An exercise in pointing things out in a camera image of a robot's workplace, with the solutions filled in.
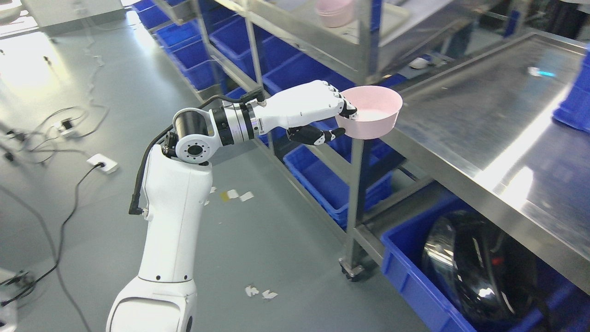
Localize black floor cable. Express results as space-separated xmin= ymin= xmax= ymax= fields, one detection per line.
xmin=0 ymin=162 xmax=106 ymax=332

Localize blue crate middle shelf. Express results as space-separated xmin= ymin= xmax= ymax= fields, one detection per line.
xmin=283 ymin=138 xmax=393 ymax=230

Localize white floor power socket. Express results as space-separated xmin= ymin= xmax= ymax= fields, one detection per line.
xmin=87 ymin=154 xmax=119 ymax=174

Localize pink bowl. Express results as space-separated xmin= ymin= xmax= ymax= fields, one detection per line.
xmin=335 ymin=85 xmax=404 ymax=140

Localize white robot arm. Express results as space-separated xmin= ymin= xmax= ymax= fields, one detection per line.
xmin=106 ymin=100 xmax=263 ymax=332

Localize black helmet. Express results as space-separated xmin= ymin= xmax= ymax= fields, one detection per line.
xmin=421 ymin=209 xmax=538 ymax=326

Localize blue crate with helmet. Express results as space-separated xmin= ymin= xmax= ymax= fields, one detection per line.
xmin=381 ymin=194 xmax=589 ymax=332

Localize beige bear tray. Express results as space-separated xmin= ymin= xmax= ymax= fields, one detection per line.
xmin=291 ymin=0 xmax=411 ymax=45

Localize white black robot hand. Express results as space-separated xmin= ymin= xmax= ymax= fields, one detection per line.
xmin=253 ymin=80 xmax=358 ymax=146

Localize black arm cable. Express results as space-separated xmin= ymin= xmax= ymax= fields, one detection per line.
xmin=129 ymin=88 xmax=266 ymax=216

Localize stacked pink bowls on shelf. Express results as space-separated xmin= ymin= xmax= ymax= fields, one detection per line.
xmin=314 ymin=0 xmax=355 ymax=28

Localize steel shelf rack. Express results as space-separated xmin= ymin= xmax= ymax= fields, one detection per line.
xmin=152 ymin=0 xmax=507 ymax=282

